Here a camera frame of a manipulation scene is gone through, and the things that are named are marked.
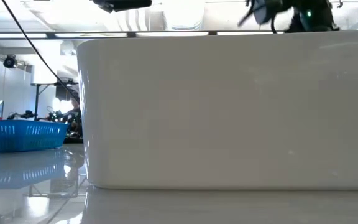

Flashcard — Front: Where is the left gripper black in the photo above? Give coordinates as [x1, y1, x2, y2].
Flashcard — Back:
[92, 0, 153, 13]

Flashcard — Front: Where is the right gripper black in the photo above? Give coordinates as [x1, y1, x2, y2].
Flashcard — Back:
[253, 0, 295, 25]

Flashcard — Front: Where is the black overhead crossbar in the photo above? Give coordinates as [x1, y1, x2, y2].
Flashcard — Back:
[47, 30, 287, 39]

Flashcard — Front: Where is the white plastic bin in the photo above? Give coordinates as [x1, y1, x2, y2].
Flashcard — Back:
[76, 29, 358, 190]

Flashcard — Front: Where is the black background stand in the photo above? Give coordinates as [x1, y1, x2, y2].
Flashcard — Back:
[30, 79, 80, 122]

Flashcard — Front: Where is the blue plastic mesh basket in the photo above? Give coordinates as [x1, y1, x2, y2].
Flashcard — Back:
[0, 119, 70, 153]

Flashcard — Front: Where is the black ceiling-mounted camera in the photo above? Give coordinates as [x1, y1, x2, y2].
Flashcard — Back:
[3, 54, 18, 69]

